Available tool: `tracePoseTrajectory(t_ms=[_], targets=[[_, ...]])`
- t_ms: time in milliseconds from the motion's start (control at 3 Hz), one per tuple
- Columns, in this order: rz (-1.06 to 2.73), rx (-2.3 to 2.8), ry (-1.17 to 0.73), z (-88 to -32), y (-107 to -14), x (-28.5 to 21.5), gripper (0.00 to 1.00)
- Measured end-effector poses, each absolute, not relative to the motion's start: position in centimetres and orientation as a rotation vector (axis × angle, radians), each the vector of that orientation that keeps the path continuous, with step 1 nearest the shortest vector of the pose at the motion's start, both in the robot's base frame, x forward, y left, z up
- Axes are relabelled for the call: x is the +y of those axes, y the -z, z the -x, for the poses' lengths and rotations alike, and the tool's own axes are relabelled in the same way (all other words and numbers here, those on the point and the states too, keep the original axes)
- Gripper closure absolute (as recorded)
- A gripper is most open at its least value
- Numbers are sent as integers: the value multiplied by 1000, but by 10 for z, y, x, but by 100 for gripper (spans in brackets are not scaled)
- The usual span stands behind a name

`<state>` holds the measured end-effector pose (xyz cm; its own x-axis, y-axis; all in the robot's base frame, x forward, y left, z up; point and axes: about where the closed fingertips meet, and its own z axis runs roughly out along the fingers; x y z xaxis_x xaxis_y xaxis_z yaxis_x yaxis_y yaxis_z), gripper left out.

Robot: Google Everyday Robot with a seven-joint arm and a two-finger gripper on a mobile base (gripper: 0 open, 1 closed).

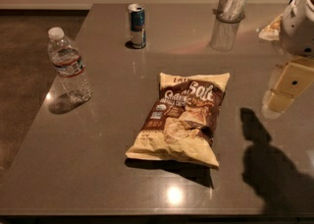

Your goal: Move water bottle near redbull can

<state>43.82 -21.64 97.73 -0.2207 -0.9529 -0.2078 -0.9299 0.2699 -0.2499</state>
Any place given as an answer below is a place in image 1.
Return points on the small snack packet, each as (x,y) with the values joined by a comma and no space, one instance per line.
(271,32)

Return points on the clear plastic water bottle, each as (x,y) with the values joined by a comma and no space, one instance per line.
(67,61)

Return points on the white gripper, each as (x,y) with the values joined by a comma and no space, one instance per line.
(299,27)

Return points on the blue silver redbull can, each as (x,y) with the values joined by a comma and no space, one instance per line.
(137,25)

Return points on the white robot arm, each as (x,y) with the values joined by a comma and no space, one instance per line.
(294,29)

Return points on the yellow brown chips bag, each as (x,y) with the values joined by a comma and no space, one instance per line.
(181,124)

